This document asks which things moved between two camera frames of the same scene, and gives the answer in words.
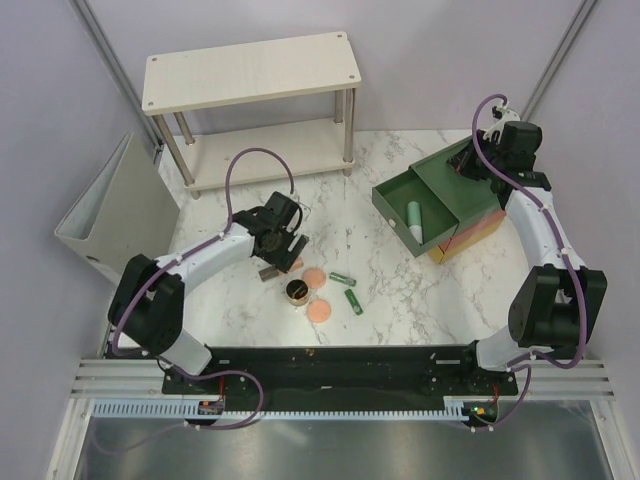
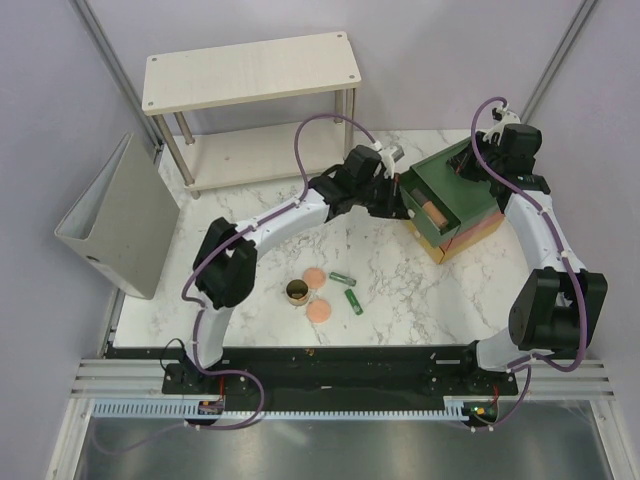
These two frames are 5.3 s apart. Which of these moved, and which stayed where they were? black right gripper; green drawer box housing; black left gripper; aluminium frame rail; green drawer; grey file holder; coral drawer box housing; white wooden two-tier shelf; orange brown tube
Moved: black left gripper; orange brown tube; green drawer
Stayed: aluminium frame rail; green drawer box housing; grey file holder; white wooden two-tier shelf; coral drawer box housing; black right gripper
